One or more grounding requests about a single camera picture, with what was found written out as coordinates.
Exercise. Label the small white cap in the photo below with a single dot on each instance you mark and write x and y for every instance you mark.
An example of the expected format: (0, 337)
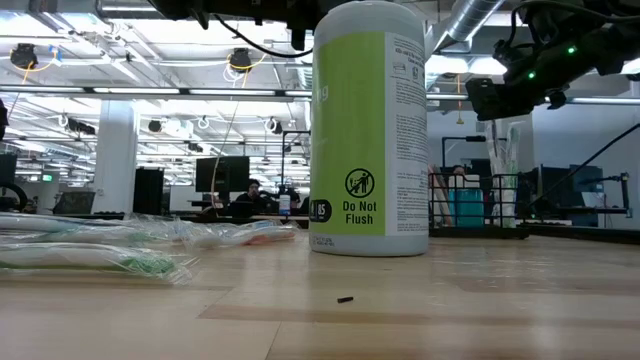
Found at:
(472, 210)

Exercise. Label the green toothbrush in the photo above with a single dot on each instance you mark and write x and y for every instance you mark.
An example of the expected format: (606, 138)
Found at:
(125, 236)
(90, 260)

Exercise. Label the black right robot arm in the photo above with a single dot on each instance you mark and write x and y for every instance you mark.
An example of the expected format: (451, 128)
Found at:
(590, 45)

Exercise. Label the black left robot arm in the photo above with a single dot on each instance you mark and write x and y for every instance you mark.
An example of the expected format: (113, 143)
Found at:
(250, 7)

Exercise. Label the black ceiling device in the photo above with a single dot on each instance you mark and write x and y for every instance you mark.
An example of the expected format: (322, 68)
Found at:
(240, 59)
(24, 55)

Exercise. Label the person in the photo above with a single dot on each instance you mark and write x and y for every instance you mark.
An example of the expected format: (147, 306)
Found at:
(252, 192)
(457, 170)

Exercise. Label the long ceiling light strip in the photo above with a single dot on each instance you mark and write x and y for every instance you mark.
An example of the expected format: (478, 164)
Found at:
(600, 100)
(135, 91)

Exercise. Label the black monitor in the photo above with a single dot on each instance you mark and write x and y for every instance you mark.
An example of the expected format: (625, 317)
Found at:
(555, 187)
(222, 175)
(7, 170)

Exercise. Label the blue panel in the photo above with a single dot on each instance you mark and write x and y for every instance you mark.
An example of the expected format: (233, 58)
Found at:
(586, 182)

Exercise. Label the green white wipes canister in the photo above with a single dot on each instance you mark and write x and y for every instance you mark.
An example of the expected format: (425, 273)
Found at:
(350, 150)

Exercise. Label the white bottle blue label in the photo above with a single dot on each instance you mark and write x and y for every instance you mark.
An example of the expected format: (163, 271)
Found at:
(284, 205)

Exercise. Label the black cabinet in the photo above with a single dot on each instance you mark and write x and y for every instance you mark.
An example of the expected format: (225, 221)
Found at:
(148, 192)

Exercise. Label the white pillar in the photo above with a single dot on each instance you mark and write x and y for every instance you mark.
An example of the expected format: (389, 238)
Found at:
(115, 160)

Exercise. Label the small black screw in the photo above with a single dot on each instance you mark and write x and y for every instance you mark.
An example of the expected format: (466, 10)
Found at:
(345, 300)

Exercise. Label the dark grey seat back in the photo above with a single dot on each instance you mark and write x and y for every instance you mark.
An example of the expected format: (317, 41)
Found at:
(75, 202)

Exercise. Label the green exit sign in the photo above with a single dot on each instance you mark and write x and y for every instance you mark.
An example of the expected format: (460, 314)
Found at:
(47, 177)

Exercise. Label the silver ventilation duct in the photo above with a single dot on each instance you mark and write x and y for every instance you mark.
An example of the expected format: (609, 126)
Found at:
(475, 20)
(301, 70)

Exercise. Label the black camera stand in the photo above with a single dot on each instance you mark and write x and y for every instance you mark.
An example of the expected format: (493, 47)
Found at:
(625, 192)

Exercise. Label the black aluminium frame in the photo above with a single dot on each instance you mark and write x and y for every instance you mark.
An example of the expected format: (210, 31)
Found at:
(585, 234)

